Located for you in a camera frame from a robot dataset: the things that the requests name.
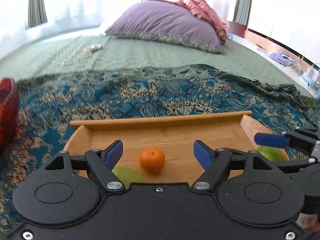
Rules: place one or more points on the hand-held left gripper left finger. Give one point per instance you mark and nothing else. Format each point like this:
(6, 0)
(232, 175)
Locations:
(114, 153)

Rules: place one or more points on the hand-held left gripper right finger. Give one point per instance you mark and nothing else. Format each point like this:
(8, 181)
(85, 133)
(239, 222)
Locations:
(203, 155)

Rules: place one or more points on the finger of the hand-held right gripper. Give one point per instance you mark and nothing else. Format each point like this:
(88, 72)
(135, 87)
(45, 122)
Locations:
(271, 140)
(295, 165)

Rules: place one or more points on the small green apple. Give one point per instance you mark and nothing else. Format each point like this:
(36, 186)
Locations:
(271, 153)

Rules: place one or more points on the large green apple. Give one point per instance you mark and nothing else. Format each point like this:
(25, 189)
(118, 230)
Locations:
(128, 176)

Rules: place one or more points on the small tangerine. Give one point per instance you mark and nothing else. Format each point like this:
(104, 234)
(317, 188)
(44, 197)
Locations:
(152, 160)

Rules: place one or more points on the blue paisley blanket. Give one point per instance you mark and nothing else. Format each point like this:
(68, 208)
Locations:
(125, 95)

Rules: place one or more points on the white box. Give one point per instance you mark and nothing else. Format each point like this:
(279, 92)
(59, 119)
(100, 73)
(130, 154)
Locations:
(312, 74)

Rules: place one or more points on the lilac cloth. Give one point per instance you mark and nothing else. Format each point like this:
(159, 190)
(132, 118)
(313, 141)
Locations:
(282, 58)

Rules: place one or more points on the clear plastic wrapper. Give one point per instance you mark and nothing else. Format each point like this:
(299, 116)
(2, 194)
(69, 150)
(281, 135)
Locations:
(85, 52)

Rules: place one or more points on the red glass bowl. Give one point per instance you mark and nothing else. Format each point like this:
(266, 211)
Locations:
(8, 115)

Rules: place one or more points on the red-brown wooden furniture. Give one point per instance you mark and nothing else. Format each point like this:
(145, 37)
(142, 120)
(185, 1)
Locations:
(237, 28)

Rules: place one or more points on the purple pillow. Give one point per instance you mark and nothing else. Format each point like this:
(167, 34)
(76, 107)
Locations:
(165, 25)

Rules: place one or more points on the grey-green curtain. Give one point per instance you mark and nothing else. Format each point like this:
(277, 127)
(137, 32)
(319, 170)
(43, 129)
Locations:
(37, 2)
(243, 2)

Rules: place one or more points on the pink pillow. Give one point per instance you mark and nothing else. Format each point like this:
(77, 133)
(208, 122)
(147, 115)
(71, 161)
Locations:
(202, 7)

